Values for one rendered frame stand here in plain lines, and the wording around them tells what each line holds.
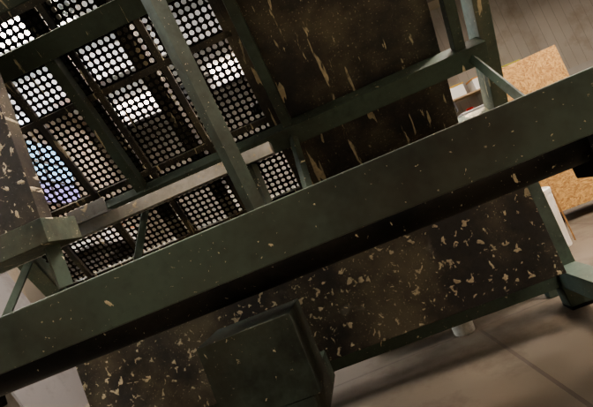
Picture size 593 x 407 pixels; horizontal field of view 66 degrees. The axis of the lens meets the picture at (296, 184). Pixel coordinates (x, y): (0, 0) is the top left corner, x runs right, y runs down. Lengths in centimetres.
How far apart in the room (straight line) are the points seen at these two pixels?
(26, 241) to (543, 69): 351
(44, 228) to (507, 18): 1055
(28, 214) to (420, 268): 133
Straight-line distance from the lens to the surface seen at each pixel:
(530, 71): 392
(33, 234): 139
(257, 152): 144
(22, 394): 439
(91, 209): 164
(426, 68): 180
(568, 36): 1158
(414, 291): 186
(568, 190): 391
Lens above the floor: 74
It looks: 5 degrees up
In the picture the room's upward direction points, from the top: 22 degrees counter-clockwise
